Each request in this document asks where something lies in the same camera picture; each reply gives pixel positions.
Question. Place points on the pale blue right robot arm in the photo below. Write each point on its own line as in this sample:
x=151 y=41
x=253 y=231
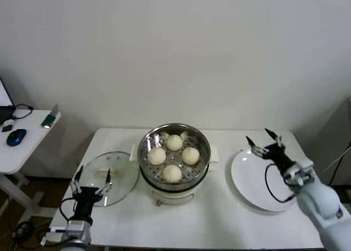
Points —
x=321 y=201

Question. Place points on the black laptop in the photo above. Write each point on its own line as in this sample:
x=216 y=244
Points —
x=4 y=108

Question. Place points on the white electric cooker base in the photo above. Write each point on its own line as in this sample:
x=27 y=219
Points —
x=172 y=196

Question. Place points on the round glass lid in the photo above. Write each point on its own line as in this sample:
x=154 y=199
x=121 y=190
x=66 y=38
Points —
x=123 y=179

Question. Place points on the round white plate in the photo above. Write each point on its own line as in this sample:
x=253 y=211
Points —
x=249 y=179

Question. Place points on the green flat card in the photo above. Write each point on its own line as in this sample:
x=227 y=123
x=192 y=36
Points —
x=48 y=120

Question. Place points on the small black desk item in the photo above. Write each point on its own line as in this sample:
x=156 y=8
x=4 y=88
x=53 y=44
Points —
x=6 y=128

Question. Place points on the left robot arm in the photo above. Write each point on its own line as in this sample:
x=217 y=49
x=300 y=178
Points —
x=79 y=244

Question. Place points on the perforated steel steamer basket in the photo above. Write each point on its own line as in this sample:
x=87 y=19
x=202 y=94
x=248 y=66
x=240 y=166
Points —
x=153 y=141

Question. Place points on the white steamed baozi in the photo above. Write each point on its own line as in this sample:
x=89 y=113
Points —
x=191 y=156
x=157 y=156
x=175 y=142
x=172 y=173

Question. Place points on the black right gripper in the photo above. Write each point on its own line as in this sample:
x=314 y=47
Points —
x=278 y=155

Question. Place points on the blue computer mouse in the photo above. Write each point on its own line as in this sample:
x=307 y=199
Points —
x=16 y=137

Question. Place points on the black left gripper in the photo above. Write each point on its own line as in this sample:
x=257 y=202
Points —
x=86 y=197

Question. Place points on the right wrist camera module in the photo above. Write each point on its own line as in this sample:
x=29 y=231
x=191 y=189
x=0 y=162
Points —
x=299 y=174

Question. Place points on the white side desk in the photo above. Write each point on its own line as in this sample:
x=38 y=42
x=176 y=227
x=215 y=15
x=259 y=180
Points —
x=24 y=157

